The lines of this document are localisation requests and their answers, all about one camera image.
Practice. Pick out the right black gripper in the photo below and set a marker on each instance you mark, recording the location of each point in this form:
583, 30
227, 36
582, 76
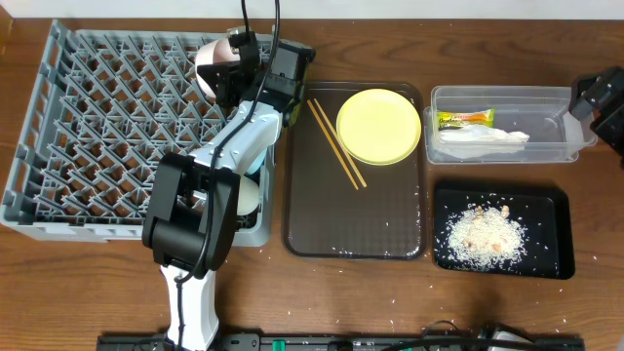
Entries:
611, 87

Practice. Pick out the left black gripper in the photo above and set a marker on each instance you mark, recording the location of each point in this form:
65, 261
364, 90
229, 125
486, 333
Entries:
226, 78

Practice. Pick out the white bowl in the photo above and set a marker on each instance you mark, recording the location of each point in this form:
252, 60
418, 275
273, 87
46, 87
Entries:
212, 58

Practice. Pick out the wooden chopstick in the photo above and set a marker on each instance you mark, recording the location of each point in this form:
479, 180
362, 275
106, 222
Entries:
332, 144
340, 146

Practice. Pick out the light blue bowl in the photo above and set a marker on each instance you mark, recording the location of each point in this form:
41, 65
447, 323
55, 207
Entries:
256, 164

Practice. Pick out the green yellow snack wrapper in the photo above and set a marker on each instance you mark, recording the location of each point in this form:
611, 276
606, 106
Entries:
456, 120

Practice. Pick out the white paper cup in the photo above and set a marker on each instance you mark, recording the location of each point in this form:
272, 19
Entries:
248, 197

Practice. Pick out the white napkin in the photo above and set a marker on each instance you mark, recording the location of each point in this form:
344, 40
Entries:
487, 136

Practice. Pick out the yellow plastic plate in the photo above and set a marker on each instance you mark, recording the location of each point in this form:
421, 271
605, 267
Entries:
378, 127

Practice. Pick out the rice and food scraps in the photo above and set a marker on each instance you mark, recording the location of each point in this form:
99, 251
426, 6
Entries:
483, 239

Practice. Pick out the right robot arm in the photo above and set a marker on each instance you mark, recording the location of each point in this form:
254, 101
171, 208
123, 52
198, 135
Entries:
609, 130

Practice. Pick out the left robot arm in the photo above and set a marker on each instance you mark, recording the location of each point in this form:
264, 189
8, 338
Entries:
193, 208

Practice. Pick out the grey plastic dishwasher rack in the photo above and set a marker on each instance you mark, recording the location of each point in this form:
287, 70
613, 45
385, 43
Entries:
106, 106

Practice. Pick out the black waste tray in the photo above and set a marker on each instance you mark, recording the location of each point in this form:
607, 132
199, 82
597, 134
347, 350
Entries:
542, 209

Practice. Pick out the clear plastic waste bin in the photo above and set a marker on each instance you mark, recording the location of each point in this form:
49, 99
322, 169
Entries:
540, 113

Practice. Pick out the dark brown serving tray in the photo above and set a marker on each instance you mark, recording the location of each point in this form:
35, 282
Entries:
326, 217

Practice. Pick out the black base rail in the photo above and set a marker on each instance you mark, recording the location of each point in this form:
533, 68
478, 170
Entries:
254, 342

